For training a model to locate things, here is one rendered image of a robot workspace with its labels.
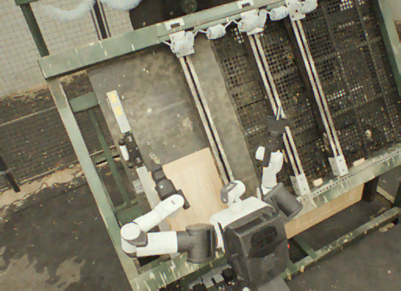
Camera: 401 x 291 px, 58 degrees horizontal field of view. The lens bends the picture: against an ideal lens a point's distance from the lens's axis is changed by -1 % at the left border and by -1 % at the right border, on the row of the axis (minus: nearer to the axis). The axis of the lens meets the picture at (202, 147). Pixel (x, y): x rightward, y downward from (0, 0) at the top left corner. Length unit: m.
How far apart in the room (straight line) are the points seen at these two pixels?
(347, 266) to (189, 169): 1.63
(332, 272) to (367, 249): 0.37
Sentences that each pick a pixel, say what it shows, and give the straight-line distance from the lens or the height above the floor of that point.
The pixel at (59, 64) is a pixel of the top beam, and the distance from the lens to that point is 1.91.
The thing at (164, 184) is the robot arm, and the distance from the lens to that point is 1.69.
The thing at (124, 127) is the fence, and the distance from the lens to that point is 1.94.
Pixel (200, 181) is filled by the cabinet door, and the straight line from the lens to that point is 2.06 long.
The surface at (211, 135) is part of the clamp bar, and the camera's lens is 2.05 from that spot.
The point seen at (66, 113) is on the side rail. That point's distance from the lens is 1.92.
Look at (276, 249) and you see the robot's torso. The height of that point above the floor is 1.29.
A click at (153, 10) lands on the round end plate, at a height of 1.87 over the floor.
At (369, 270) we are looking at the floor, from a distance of 3.17.
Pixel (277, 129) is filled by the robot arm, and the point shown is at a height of 1.55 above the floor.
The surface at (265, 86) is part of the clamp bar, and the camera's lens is 2.17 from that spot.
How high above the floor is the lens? 2.57
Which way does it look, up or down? 38 degrees down
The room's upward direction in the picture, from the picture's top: 9 degrees counter-clockwise
